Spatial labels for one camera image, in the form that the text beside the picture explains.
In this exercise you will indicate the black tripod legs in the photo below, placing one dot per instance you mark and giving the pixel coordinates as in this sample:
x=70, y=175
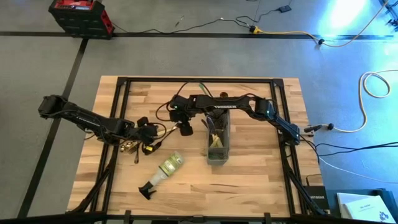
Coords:
x=390, y=12

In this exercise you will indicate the black power adapter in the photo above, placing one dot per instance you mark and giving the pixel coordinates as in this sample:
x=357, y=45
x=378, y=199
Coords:
x=285, y=9

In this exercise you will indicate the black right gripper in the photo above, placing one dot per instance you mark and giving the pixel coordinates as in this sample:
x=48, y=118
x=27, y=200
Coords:
x=180, y=109

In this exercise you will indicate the white printed booklet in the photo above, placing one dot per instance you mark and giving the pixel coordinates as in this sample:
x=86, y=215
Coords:
x=370, y=210

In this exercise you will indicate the red and black toolbox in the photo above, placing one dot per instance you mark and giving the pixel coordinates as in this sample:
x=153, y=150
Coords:
x=81, y=18

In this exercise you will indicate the spray bottle green label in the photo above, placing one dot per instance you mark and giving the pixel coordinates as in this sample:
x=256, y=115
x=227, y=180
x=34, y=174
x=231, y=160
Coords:
x=168, y=166

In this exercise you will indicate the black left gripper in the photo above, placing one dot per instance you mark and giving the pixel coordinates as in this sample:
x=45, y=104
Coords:
x=146, y=132

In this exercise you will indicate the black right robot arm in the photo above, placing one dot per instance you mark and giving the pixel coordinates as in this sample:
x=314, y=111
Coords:
x=236, y=104

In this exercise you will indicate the small pen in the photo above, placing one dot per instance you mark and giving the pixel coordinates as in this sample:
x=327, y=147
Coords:
x=179, y=21

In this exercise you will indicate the black Netgear box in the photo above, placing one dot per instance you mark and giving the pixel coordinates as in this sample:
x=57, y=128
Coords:
x=317, y=199

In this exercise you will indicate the white paper sheet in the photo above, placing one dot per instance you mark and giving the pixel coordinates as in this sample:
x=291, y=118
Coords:
x=342, y=199

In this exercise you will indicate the black fork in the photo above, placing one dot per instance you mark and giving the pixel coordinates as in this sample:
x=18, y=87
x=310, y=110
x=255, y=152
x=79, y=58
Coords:
x=221, y=119

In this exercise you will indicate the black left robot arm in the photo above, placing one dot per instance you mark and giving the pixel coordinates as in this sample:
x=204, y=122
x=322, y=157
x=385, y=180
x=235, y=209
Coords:
x=84, y=118

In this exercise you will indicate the black utensil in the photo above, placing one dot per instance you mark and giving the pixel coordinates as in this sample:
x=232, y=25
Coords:
x=136, y=157

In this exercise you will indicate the grey plastic cutlery basket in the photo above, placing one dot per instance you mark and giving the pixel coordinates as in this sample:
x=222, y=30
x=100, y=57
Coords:
x=217, y=161

